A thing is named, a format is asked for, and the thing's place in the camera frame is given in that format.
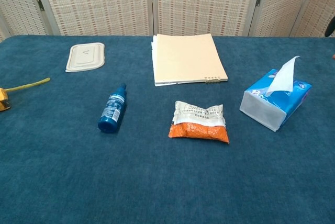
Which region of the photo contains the blue tissue pack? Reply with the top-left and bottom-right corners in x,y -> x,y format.
239,69 -> 313,132

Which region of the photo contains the white tissue sheet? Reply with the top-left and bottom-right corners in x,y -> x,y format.
264,55 -> 301,96

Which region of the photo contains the orange and silver snack bag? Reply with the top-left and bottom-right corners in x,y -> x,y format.
167,100 -> 230,144

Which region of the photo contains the beige spiral notebook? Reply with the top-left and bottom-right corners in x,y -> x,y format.
151,33 -> 229,87

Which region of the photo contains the blue spray bottle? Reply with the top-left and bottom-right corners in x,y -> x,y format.
97,83 -> 128,133

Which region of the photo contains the white container lid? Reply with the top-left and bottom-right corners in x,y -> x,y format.
65,42 -> 106,73

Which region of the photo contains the blue table cloth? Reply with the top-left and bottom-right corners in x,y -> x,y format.
0,35 -> 335,224

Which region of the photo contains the woven folding screen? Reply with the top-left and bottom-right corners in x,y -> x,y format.
0,0 -> 335,43

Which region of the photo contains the yellow tape measure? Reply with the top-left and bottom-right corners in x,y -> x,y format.
0,77 -> 51,112

